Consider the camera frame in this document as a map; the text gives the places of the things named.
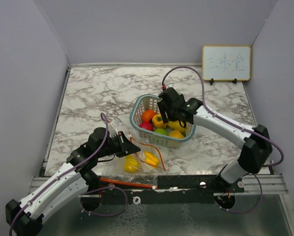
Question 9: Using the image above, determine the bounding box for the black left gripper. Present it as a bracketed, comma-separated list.
[97, 131, 141, 159]

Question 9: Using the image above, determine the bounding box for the yellow pear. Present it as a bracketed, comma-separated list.
[123, 155, 140, 173]

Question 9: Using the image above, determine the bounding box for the clear zip top bag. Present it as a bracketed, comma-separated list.
[100, 134, 166, 190]

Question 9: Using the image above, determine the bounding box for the large yellow bell pepper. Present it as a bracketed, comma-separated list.
[144, 151, 159, 168]

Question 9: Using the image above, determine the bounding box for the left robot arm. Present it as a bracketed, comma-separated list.
[5, 127, 141, 236]

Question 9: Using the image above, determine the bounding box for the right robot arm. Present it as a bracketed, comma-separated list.
[158, 88, 273, 192]

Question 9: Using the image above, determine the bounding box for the yellow lemon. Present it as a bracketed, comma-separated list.
[168, 120, 187, 133]

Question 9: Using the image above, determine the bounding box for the orange yellow peach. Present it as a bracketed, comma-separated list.
[169, 130, 184, 139]

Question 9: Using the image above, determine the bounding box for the green lime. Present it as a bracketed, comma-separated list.
[154, 128, 168, 136]

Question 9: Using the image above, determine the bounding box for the small yellow bell pepper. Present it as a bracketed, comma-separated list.
[151, 114, 167, 129]

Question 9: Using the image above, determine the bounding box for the red apple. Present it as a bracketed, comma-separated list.
[139, 121, 153, 132]

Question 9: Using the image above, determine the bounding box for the orange tomato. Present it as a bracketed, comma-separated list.
[142, 110, 156, 122]

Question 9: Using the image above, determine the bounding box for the light blue plastic basket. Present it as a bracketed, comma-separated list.
[129, 94, 196, 148]

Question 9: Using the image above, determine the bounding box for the small whiteboard with stand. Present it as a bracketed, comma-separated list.
[202, 45, 251, 83]

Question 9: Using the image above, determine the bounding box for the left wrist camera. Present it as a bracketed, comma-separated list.
[108, 118, 121, 138]

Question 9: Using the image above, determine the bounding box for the black mounting rail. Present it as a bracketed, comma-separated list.
[70, 174, 246, 206]

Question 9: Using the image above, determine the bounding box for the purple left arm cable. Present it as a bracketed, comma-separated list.
[8, 112, 110, 236]

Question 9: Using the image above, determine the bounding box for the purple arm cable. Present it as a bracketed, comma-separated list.
[8, 112, 110, 236]
[161, 66, 285, 168]

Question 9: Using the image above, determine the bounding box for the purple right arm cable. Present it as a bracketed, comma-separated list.
[161, 66, 285, 168]

